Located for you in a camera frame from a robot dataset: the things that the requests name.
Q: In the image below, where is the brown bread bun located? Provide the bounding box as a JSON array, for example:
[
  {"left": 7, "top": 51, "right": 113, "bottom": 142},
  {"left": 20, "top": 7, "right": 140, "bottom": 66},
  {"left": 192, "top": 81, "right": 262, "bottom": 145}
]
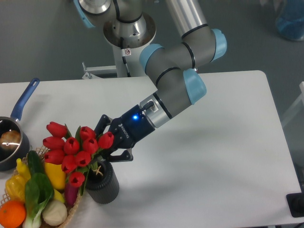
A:
[{"left": 0, "top": 130, "right": 21, "bottom": 151}]

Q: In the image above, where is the white frame at right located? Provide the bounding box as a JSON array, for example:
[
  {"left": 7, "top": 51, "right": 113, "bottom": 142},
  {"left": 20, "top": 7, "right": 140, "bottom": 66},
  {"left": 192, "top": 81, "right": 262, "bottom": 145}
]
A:
[{"left": 281, "top": 82, "right": 304, "bottom": 128}]

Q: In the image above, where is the red tulip bouquet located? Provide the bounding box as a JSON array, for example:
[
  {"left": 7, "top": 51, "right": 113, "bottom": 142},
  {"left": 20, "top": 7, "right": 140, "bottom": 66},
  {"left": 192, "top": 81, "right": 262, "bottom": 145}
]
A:
[{"left": 43, "top": 122, "right": 114, "bottom": 189}]

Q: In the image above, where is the dark grey ribbed vase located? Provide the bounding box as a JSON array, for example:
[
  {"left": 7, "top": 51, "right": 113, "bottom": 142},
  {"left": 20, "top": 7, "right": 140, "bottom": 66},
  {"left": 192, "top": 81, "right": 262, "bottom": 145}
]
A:
[{"left": 85, "top": 161, "right": 119, "bottom": 204}]

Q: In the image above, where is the blue handled saucepan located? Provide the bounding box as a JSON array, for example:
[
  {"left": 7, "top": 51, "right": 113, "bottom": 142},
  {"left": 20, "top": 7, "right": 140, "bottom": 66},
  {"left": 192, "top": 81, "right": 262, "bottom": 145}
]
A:
[{"left": 0, "top": 78, "right": 40, "bottom": 171}]

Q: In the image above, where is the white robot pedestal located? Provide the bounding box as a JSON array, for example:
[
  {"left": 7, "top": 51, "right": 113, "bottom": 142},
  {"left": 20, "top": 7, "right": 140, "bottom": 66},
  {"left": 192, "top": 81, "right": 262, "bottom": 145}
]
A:
[{"left": 82, "top": 13, "right": 157, "bottom": 80}]

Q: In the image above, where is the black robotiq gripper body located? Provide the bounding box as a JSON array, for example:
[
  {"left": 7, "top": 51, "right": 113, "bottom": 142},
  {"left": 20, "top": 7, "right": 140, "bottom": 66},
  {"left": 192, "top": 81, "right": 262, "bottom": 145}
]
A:
[{"left": 108, "top": 105, "right": 155, "bottom": 151}]

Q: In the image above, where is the beige mushroom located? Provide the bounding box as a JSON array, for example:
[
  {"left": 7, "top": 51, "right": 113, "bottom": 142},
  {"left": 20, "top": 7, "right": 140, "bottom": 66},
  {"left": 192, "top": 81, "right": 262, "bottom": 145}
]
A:
[{"left": 42, "top": 200, "right": 67, "bottom": 226}]

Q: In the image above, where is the yellow bell pepper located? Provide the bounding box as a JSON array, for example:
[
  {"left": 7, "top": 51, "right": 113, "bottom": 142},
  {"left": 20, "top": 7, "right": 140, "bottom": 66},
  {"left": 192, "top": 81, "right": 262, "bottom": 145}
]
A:
[{"left": 5, "top": 174, "right": 26, "bottom": 203}]

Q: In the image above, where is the green bok choy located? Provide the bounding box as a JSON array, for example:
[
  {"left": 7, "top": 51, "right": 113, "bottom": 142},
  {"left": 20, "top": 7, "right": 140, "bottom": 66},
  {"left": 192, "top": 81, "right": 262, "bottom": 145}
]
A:
[{"left": 22, "top": 173, "right": 54, "bottom": 228}]

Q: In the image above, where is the blue translucent container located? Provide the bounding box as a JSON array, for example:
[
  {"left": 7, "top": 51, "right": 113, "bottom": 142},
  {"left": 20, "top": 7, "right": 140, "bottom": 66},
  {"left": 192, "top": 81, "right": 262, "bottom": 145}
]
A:
[{"left": 275, "top": 0, "right": 304, "bottom": 41}]

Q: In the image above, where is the yellow corn cob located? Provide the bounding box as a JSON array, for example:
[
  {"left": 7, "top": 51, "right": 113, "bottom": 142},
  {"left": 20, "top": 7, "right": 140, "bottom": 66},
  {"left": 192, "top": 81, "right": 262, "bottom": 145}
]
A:
[{"left": 54, "top": 189, "right": 65, "bottom": 203}]

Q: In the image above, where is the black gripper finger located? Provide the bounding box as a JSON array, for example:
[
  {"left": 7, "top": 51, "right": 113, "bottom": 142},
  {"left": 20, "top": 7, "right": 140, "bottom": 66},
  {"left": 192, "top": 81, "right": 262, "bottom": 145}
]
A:
[
  {"left": 94, "top": 114, "right": 113, "bottom": 138},
  {"left": 105, "top": 148, "right": 133, "bottom": 162}
]

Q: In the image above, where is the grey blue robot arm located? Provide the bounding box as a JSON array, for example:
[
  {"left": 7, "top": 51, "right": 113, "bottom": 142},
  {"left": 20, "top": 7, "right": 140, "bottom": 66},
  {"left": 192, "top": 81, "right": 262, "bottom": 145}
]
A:
[{"left": 74, "top": 0, "right": 227, "bottom": 162}]

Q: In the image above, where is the woven wicker basket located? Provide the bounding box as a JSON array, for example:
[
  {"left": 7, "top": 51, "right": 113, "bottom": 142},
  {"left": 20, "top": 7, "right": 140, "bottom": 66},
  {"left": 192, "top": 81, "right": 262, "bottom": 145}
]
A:
[{"left": 0, "top": 146, "right": 82, "bottom": 228}]

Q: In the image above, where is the orange fruit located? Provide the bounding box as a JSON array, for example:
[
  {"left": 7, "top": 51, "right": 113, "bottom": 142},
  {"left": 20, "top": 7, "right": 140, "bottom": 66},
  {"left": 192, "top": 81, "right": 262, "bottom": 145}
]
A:
[{"left": 0, "top": 200, "right": 26, "bottom": 228}]

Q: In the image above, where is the green cucumber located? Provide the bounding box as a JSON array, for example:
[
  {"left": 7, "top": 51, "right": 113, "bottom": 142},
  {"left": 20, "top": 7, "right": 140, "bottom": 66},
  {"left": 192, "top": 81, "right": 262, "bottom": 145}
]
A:
[{"left": 27, "top": 150, "right": 45, "bottom": 176}]

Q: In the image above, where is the black device at edge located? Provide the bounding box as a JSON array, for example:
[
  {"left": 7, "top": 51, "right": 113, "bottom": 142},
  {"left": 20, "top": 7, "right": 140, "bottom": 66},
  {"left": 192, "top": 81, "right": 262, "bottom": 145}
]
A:
[{"left": 286, "top": 193, "right": 304, "bottom": 218}]

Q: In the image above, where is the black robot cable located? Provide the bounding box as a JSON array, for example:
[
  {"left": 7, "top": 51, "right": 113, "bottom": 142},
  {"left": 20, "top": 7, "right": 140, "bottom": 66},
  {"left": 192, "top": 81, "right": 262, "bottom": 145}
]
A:
[{"left": 119, "top": 37, "right": 132, "bottom": 78}]

